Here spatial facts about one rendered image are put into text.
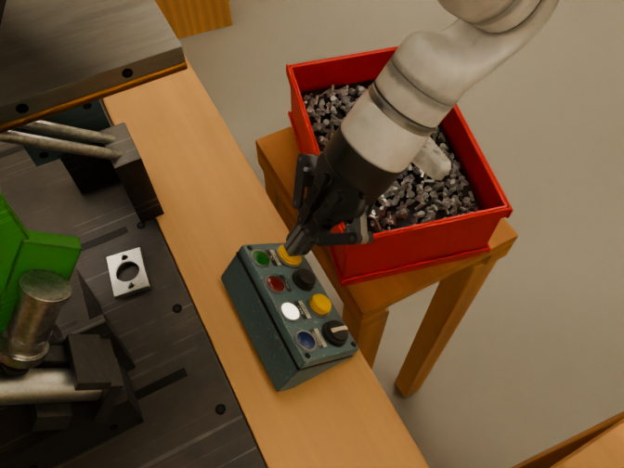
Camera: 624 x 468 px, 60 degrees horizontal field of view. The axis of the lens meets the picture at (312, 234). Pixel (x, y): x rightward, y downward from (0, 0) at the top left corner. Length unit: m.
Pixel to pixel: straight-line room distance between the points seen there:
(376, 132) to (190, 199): 0.30
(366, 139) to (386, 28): 1.93
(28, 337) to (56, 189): 0.32
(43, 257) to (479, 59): 0.38
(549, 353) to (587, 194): 0.60
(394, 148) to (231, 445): 0.33
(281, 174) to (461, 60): 0.43
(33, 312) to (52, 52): 0.24
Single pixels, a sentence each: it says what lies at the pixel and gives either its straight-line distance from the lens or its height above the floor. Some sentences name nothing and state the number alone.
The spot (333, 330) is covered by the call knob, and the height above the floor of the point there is 0.94.
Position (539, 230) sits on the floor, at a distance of 1.87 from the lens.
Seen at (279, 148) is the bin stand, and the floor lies 0.80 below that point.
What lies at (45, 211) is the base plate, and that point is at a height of 0.90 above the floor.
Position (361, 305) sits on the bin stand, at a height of 0.80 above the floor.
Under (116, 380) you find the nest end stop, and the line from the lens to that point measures 0.54.
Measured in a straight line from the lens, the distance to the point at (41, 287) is 0.46.
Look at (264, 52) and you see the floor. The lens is 2.28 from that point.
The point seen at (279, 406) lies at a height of 0.90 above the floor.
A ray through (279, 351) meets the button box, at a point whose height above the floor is 0.94.
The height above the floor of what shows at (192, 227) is 0.90.
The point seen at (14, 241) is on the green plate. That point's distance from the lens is 0.46.
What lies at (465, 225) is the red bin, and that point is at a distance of 0.69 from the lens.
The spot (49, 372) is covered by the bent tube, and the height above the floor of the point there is 0.99.
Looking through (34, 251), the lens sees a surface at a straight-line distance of 0.47.
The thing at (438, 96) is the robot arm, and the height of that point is 1.14.
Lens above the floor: 1.46
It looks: 59 degrees down
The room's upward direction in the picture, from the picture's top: straight up
